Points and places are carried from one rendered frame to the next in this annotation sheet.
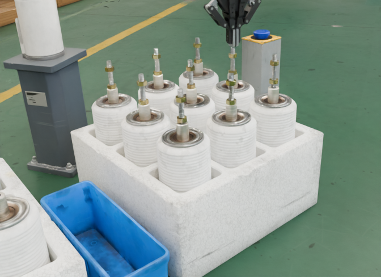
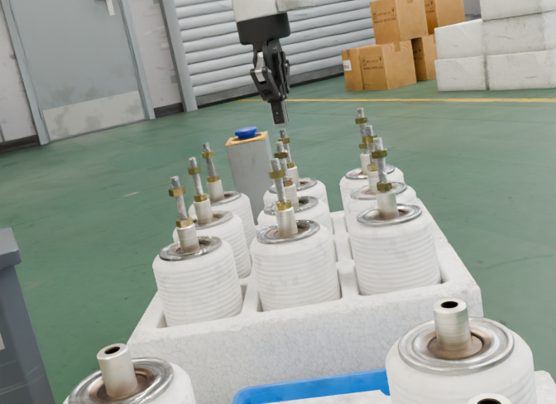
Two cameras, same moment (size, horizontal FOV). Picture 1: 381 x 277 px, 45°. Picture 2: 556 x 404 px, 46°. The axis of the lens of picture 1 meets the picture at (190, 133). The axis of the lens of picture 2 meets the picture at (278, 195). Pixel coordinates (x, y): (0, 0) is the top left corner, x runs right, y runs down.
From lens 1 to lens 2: 71 cm
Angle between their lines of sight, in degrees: 46
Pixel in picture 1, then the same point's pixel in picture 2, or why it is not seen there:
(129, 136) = (301, 260)
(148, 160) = (333, 289)
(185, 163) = (429, 237)
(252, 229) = not seen: hidden behind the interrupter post
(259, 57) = (265, 158)
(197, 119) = (325, 220)
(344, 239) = (510, 302)
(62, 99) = (27, 320)
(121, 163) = (305, 311)
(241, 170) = (441, 242)
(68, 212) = not seen: outside the picture
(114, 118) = (223, 266)
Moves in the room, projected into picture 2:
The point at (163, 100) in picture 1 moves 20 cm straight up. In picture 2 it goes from (237, 230) to (205, 80)
